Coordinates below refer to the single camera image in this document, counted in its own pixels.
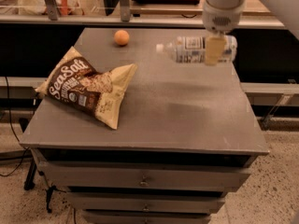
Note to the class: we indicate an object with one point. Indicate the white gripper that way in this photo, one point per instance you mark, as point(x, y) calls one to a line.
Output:
point(220, 18)

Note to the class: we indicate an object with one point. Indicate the clear plastic water bottle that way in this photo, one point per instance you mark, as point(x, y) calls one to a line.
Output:
point(192, 49)

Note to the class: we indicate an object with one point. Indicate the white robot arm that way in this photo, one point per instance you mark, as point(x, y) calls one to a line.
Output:
point(286, 11)

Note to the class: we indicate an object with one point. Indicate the orange fruit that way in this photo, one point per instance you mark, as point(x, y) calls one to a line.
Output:
point(121, 38)

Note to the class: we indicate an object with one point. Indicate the grey drawer cabinet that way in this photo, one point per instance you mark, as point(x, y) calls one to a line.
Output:
point(186, 137)

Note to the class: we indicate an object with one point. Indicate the sea salt chips bag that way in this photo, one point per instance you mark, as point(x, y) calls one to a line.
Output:
point(75, 82)

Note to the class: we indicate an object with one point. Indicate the black tripod stand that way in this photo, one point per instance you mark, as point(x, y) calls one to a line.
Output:
point(29, 181)

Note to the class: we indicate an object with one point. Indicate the metal shelf rail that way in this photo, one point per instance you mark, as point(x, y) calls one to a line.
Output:
point(93, 12)

